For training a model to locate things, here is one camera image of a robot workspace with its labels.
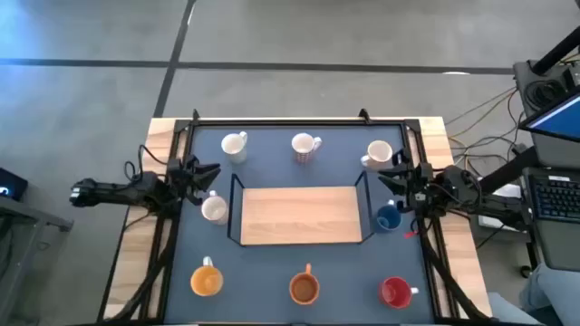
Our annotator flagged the grey equipment cart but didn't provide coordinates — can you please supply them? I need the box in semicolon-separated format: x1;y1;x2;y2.
513;57;580;119

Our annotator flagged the blue-grey table mat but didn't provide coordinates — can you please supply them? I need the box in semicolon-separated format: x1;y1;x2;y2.
163;125;436;324

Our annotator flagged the white mug grey diamond pattern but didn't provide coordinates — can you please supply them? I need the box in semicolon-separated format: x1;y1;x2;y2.
200;189;230;226

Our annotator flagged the cream mug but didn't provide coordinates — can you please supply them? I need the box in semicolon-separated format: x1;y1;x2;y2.
360;139;394;172

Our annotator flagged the black floor cable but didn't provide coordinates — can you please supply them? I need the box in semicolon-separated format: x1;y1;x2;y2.
452;88;522;164

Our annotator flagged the black device with blue light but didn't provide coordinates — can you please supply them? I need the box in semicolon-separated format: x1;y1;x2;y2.
0;167;29;203

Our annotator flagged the black aluminium table frame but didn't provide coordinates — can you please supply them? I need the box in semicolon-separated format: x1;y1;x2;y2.
97;108;493;326

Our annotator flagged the yellow floor cable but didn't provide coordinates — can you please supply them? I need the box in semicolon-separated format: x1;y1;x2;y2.
446;89;517;139

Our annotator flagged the monitor with blue screen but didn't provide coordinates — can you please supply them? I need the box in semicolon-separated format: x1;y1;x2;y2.
518;88;580;144

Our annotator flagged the brown faceted mug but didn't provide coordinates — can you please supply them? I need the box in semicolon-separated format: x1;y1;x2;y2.
288;263;321;306

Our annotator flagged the grey side cart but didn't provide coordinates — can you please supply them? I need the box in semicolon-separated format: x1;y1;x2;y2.
0;194;74;326

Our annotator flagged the white paper sheet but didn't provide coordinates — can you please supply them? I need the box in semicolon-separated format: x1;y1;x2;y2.
478;183;527;230

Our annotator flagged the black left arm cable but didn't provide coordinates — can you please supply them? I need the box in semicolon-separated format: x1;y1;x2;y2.
124;143;169;183

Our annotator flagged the yellow mug white handle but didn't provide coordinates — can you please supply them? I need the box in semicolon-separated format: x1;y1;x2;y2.
189;255;225;298

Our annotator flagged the black slanted stand bar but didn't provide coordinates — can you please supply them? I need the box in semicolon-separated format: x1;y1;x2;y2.
478;147;540;194

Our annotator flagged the coiled black cable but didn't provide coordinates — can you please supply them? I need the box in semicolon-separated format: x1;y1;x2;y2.
525;79;566;109

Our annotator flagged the white mug small lattice pattern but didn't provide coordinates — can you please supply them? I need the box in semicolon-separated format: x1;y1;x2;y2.
220;130;249;165

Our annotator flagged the grey computer desk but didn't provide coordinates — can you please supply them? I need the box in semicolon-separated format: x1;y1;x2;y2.
520;135;580;273

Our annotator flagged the blue mug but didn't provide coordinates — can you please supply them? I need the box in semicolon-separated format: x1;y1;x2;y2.
376;199;403;234

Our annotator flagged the red mug white handle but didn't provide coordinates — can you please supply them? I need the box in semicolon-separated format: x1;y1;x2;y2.
378;276;420;311

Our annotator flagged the white mug pink pattern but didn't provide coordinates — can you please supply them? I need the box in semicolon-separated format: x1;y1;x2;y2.
291;132;324;165

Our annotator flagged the person's leg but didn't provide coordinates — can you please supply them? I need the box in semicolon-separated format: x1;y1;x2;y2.
487;262;580;326

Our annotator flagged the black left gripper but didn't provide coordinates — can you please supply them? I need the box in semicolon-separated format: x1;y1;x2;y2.
169;153;222;207

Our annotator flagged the black monitor pole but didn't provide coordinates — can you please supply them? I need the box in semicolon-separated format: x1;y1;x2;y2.
530;25;580;76

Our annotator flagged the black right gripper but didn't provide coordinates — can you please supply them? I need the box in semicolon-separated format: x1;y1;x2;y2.
378;149;435;214

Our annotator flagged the black keyboard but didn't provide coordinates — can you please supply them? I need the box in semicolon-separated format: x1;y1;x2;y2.
527;174;580;224

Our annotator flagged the wooden shelf rack black frame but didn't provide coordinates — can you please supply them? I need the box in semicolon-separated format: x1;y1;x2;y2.
227;170;376;248

